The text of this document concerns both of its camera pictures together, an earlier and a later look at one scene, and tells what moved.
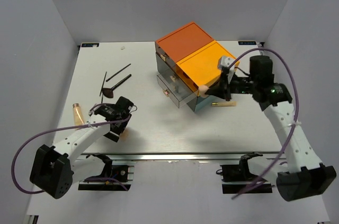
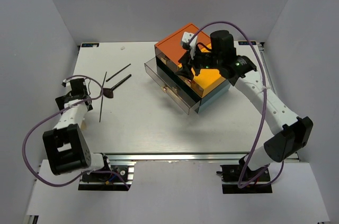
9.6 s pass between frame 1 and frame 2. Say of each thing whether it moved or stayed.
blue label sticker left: stayed
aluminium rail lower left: stayed
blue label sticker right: stayed
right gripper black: moved
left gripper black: moved
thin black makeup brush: stayed
